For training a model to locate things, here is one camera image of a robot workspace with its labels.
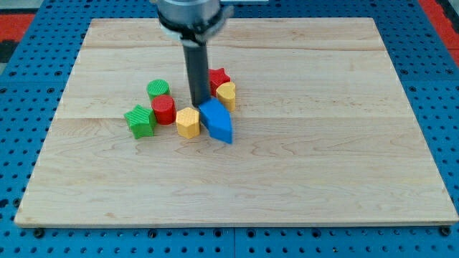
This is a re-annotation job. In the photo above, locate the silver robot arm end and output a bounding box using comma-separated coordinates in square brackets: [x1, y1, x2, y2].
[152, 0, 234, 47]

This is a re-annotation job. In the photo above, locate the yellow hexagon block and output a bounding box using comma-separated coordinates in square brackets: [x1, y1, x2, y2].
[176, 107, 200, 139]

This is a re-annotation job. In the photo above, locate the red star block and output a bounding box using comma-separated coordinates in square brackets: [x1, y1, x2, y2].
[209, 67, 231, 97]

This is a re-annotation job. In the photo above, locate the green star block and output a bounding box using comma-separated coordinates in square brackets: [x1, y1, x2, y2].
[123, 105, 156, 139]

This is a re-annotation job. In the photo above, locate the blue pentagon block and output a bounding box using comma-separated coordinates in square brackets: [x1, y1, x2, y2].
[199, 98, 232, 144]

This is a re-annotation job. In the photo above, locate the yellow heart block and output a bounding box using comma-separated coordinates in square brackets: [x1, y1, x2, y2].
[216, 82, 236, 112]

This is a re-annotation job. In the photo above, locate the red cylinder block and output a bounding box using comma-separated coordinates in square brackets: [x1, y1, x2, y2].
[151, 95, 176, 125]

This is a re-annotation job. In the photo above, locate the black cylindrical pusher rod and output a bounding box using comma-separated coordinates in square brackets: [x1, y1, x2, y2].
[183, 43, 211, 108]

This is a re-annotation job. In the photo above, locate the green cylinder block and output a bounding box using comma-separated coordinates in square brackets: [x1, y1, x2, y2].
[146, 79, 170, 100]

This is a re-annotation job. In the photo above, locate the light wooden board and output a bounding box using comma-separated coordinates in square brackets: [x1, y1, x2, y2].
[15, 18, 458, 228]

